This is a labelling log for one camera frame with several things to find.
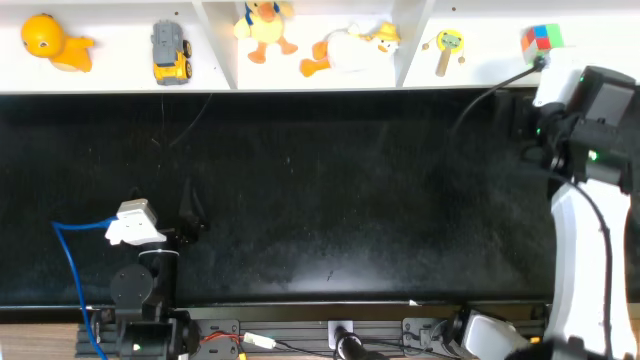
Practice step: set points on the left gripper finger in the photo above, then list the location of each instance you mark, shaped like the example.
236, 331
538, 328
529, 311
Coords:
135, 193
190, 210

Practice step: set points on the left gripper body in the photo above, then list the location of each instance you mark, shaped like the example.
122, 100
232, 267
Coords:
182, 236

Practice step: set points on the grey and yellow toy truck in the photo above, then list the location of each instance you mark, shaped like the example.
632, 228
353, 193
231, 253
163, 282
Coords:
170, 55

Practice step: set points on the yellow rattle drum toy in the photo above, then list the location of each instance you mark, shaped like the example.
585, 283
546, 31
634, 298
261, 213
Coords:
450, 42

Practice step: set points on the many-coloured puzzle cube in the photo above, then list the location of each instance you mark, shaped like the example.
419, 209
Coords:
540, 37

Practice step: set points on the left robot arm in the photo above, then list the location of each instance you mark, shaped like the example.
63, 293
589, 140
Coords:
145, 300

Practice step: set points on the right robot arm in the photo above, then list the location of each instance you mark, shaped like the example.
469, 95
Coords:
580, 260

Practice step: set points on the white shelf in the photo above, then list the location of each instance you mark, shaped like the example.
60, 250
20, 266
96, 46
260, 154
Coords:
115, 60

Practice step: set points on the yellow rubber duck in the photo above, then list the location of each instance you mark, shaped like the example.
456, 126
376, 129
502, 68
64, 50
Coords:
47, 37

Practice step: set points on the white plush duck, yellow hat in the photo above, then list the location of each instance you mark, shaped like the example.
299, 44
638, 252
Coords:
352, 52

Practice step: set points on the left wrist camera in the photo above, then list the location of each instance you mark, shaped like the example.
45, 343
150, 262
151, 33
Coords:
135, 225

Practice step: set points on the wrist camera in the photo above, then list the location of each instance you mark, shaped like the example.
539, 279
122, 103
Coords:
557, 80
135, 225

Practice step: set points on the mounting rail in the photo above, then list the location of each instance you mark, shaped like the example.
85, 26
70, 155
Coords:
300, 340

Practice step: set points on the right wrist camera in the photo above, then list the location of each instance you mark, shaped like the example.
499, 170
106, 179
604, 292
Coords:
557, 80

